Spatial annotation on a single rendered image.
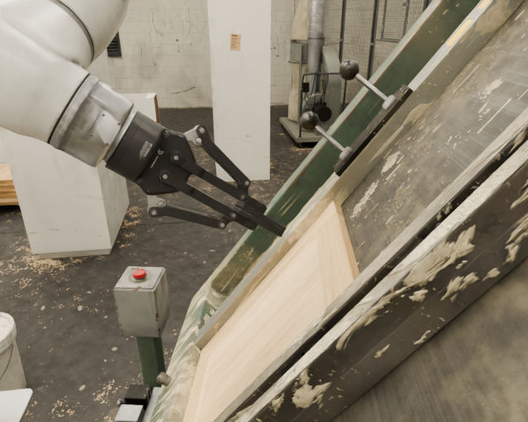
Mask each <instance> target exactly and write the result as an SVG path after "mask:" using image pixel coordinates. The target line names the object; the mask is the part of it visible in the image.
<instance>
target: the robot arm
mask: <svg viewBox="0 0 528 422"><path fill-rule="evenodd" d="M128 3H129V0H0V127H2V128H4V129H7V130H9V131H12V132H14V133H16V134H19V135H22V136H30V137H32V138H35V139H38V140H40V141H42V142H45V143H48V144H50V145H51V146H53V148H55V149H57V150H61V151H62V152H65V153H67V154H68V155H70V156H72V157H74V158H76V159H78V160H80V161H82V162H83V163H85V164H87V165H89V166H91V167H98V166H99V165H100V163H101V161H102V160H104V161H105V162H106V165H105V167H106V168H108V169H110V170H112V171H113V172H115V173H117V174H119V175H121V176H123V177H124V178H126V179H128V180H130V181H132V182H134V183H135V184H137V185H138V186H139V187H140V188H141V190H142V191H143V192H144V193H145V194H147V195H148V207H147V211H148V214H149V216H150V217H152V218H157V217H167V216H169V217H172V218H176V219H182V220H185V221H189V222H192V223H196V224H202V225H205V226H209V227H212V228H216V229H225V228H226V225H227V224H229V223H230V222H233V221H235V222H237V223H238V224H241V225H243V226H244V227H246V228H248V229H250V230H255V229H256V226H257V225H258V224H259V225H260V226H261V227H263V228H265V229H267V230H269V231H271V232H273V233H274V234H276V235H278V236H279V237H282V235H283V233H284V232H285V230H286V227H284V226H283V225H281V224H279V223H278V222H276V221H274V220H273V219H270V218H269V217H267V216H266V215H265V214H264V213H265V212H266V210H267V207H266V205H265V204H263V203H260V202H259V201H257V200H255V199H254V198H252V197H251V196H250V195H249V193H248V189H249V187H250V186H251V180H250V179H249V178H248V177H247V176H246V175H245V174H244V173H243V172H242V171H241V170H240V169H239V168H238V167H237V166H236V165H235V164H234V163H233V162H232V161H231V160H230V159H229V158H228V157H227V156H226V155H225V154H224V153H223V152H222V151H221V150H220V149H219V148H218V147H217V146H216V145H215V144H214V143H213V142H212V140H211V138H210V135H209V133H208V131H207V129H206V127H205V126H202V125H201V126H195V127H194V129H192V130H190V131H187V132H185V133H182V132H180V131H170V130H169V129H167V128H165V127H164V126H161V125H160V124H158V123H157V122H156V121H154V120H152V119H150V118H149V117H147V116H145V115H144V114H143V113H141V112H140V111H137V113H136V114H135V115H134V114H132V113H131V111H132V108H133V106H134V103H133V102H132V101H131V100H129V99H127V98H125V97H124V96H122V95H120V94H119V93H118V92H115V89H113V88H112V87H110V86H109V85H107V84H106V83H104V82H103V81H101V79H99V78H98V77H96V76H93V75H91V74H90V73H89V72H87V71H86V70H87V69H88V67H89V66H90V64H91V63H92V62H93V61H94V60H95V59H96V58H98V57H99V56H100V55H101V54H102V53H103V52H104V50H105V49H106V48H107V47H108V45H109V44H110V42H111V41H112V40H113V39H114V37H115V36H116V33H117V32H118V30H119V28H120V27H121V25H122V22H123V20H124V18H125V16H126V13H127V7H128ZM188 141H191V142H193V144H195V145H196V146H199V145H201V147H202V148H203V149H204V150H205V151H206V152H207V153H208V154H209V155H210V156H211V157H212V158H213V159H214V160H215V161H216V162H217V163H218V164H219V165H220V166H221V167H222V168H223V169H224V170H225V171H226V172H227V173H228V174H229V175H230V176H231V177H232V178H233V179H234V180H235V181H236V182H237V187H234V186H232V185H230V184H229V183H227V182H226V181H224V180H222V179H221V178H218V177H217V176H215V175H214V174H213V173H211V172H208V171H207V170H205V169H204V168H202V167H201V166H199V165H197V164H196V160H195V157H194V154H193V152H192V150H191V148H190V145H189V143H188ZM192 174H194V175H195V176H197V177H199V178H201V179H203V180H205V181H206V182H207V183H210V184H211V185H213V186H215V187H217V188H218V189H220V190H221V191H223V192H225V193H227V194H229V195H230V196H232V197H233V198H236V199H238V201H237V203H236V205H235V207H234V208H233V209H232V208H230V207H228V206H226V205H224V204H223V203H221V202H220V201H218V200H216V199H214V198H212V197H211V196H209V195H208V194H206V193H203V192H202V191H200V190H198V189H197V188H195V187H193V186H192V185H190V184H188V183H187V182H188V179H189V177H190V176H191V175H192ZM179 191H181V192H183V193H185V194H187V195H189V196H190V197H192V198H194V199H196V200H198V201H200V202H201V203H203V204H205V205H206V206H208V207H210V208H212V209H213V210H215V211H217V212H219V213H220V214H221V215H220V216H219V217H217V216H214V215H210V214H204V213H201V212H198V211H194V210H191V209H188V208H182V207H179V206H175V205H172V204H167V203H165V201H164V200H163V199H162V198H158V197H157V195H159V194H167V193H177V192H179Z"/></svg>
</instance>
